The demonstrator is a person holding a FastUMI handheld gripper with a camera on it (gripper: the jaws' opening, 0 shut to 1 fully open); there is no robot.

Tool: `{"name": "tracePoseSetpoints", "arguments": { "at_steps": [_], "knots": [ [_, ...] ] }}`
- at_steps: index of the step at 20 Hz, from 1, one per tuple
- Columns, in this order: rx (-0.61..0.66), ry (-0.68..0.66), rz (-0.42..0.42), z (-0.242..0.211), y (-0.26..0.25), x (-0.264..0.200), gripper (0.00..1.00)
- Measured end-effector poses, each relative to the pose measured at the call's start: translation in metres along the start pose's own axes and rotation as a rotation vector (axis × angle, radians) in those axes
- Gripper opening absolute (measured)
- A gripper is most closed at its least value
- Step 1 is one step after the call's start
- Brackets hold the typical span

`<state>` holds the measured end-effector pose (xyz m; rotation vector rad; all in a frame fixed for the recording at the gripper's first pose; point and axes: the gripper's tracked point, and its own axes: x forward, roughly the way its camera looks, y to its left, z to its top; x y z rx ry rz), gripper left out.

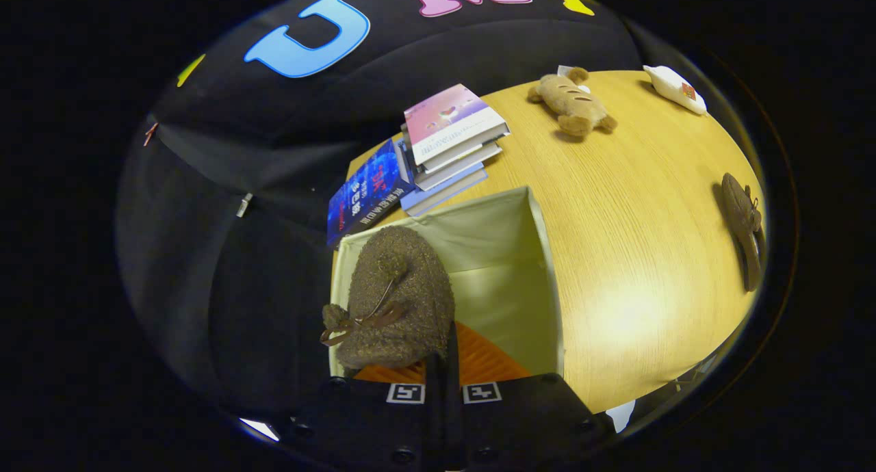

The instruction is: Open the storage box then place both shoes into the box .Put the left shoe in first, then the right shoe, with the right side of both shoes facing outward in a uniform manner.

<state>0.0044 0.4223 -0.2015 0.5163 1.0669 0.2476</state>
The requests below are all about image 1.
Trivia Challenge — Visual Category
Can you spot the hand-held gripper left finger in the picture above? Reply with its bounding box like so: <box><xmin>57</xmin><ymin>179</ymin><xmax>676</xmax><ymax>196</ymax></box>
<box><xmin>287</xmin><ymin>352</ymin><xmax>446</xmax><ymax>472</ymax></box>

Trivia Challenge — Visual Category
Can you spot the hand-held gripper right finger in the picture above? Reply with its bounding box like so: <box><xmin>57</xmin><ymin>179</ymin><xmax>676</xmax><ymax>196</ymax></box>
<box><xmin>445</xmin><ymin>322</ymin><xmax>617</xmax><ymax>472</ymax></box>

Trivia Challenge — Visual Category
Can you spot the brown fuzzy shoe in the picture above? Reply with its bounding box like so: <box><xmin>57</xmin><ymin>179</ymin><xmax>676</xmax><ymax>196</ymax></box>
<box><xmin>320</xmin><ymin>226</ymin><xmax>456</xmax><ymax>371</ymax></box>
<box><xmin>721</xmin><ymin>172</ymin><xmax>764</xmax><ymax>293</ymax></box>

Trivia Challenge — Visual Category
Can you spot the pale green storage box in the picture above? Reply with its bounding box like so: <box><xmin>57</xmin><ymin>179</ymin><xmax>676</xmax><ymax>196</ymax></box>
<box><xmin>330</xmin><ymin>186</ymin><xmax>565</xmax><ymax>380</ymax></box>

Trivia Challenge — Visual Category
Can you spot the pale blue book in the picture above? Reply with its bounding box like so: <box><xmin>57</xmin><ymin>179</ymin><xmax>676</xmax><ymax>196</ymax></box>
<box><xmin>400</xmin><ymin>163</ymin><xmax>489</xmax><ymax>218</ymax></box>

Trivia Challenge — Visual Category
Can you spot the dark blue book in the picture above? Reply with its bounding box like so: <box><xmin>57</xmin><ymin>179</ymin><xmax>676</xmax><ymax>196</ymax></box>
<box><xmin>326</xmin><ymin>138</ymin><xmax>415</xmax><ymax>248</ymax></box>

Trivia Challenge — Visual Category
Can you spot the grey book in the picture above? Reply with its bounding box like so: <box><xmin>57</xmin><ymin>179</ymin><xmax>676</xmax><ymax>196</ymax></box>
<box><xmin>413</xmin><ymin>138</ymin><xmax>504</xmax><ymax>191</ymax></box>

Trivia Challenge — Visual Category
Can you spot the black backdrop cloth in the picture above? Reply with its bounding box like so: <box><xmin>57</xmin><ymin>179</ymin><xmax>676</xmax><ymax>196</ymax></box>
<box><xmin>116</xmin><ymin>0</ymin><xmax>644</xmax><ymax>418</ymax></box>

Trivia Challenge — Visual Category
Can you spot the pink cover book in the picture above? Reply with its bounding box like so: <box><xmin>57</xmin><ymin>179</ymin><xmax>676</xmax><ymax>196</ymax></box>
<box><xmin>402</xmin><ymin>83</ymin><xmax>511</xmax><ymax>166</ymax></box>

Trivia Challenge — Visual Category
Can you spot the brown plush toy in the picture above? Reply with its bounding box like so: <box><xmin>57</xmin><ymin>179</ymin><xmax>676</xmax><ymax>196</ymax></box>
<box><xmin>526</xmin><ymin>66</ymin><xmax>618</xmax><ymax>139</ymax></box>

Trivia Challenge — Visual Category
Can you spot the white plastic bottle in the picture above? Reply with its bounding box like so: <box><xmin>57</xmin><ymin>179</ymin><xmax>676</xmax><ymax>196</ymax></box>
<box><xmin>643</xmin><ymin>65</ymin><xmax>708</xmax><ymax>115</ymax></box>

